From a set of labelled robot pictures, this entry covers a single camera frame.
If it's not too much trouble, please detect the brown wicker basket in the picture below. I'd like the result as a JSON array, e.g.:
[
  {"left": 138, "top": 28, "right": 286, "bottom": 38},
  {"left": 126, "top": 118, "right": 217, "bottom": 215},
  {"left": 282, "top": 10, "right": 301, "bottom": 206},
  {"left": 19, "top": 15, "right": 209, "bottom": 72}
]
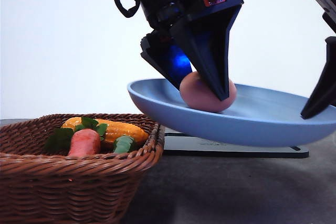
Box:
[{"left": 0, "top": 113, "right": 164, "bottom": 224}]

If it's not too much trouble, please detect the orange toy carrot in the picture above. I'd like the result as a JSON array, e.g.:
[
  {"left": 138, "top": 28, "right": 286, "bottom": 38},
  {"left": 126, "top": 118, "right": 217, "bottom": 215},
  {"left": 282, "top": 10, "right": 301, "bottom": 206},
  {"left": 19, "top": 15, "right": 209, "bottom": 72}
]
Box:
[{"left": 46, "top": 116, "right": 108, "bottom": 157}]

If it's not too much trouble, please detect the green toy cucumber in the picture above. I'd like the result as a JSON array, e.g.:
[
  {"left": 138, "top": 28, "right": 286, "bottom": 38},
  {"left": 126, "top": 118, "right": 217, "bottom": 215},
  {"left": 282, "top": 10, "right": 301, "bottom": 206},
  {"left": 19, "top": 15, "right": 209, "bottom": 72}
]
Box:
[{"left": 113, "top": 135, "right": 134, "bottom": 153}]

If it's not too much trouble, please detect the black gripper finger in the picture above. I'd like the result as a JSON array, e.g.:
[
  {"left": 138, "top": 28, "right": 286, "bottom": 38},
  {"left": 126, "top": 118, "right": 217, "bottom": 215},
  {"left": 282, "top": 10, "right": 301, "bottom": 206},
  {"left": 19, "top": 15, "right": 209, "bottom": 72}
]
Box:
[
  {"left": 141, "top": 29, "right": 193, "bottom": 90},
  {"left": 172, "top": 4, "right": 242, "bottom": 101},
  {"left": 301, "top": 36, "right": 336, "bottom": 120}
]

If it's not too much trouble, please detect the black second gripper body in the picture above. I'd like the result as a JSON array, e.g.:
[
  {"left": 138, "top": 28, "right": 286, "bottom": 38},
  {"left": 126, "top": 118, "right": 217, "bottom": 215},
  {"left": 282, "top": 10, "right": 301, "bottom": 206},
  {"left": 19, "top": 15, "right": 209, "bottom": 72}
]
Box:
[{"left": 315, "top": 0, "right": 336, "bottom": 34}]

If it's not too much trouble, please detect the black serving tray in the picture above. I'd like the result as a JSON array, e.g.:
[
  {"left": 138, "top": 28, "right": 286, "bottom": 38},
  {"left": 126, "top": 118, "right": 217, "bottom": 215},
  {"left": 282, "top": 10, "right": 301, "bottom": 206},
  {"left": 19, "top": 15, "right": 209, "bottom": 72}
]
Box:
[{"left": 163, "top": 127, "right": 309, "bottom": 158}]

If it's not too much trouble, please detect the brown egg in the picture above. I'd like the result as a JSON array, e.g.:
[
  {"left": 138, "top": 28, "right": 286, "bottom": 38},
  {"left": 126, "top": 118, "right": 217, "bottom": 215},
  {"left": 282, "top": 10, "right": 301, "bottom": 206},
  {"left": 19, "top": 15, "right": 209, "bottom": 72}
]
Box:
[{"left": 180, "top": 72, "right": 237, "bottom": 112}]

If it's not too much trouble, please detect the yellow toy corn cob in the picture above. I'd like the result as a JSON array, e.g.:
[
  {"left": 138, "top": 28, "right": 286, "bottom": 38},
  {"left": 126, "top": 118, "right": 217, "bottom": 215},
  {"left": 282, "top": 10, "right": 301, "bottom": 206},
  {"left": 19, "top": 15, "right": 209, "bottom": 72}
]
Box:
[{"left": 62, "top": 117, "right": 148, "bottom": 143}]

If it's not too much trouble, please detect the blue plate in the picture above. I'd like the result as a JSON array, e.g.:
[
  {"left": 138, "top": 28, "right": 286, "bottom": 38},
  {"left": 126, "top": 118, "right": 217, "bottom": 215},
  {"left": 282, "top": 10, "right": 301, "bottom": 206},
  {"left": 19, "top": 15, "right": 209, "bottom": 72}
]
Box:
[{"left": 127, "top": 79, "right": 336, "bottom": 147}]

